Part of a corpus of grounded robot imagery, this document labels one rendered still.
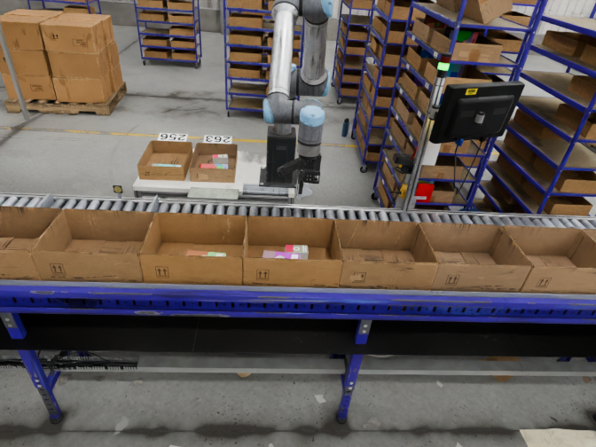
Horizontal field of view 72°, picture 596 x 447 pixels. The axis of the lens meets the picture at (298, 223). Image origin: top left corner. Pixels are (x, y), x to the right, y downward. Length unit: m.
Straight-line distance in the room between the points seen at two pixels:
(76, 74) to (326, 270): 4.88
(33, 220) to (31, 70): 4.26
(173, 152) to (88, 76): 3.07
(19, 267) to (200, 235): 0.70
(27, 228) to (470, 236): 2.01
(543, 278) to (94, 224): 1.94
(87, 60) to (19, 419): 4.32
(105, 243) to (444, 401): 1.98
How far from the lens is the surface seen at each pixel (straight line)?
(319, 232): 1.90
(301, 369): 2.23
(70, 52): 5.98
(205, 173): 2.68
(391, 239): 1.99
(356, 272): 1.69
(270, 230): 1.88
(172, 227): 1.93
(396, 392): 2.59
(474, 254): 2.16
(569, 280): 2.09
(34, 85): 6.33
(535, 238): 2.27
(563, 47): 3.70
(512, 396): 2.86
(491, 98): 2.38
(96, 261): 1.75
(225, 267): 1.65
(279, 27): 1.89
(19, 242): 2.19
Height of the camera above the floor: 2.08
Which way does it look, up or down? 35 degrees down
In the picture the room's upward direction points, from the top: 5 degrees clockwise
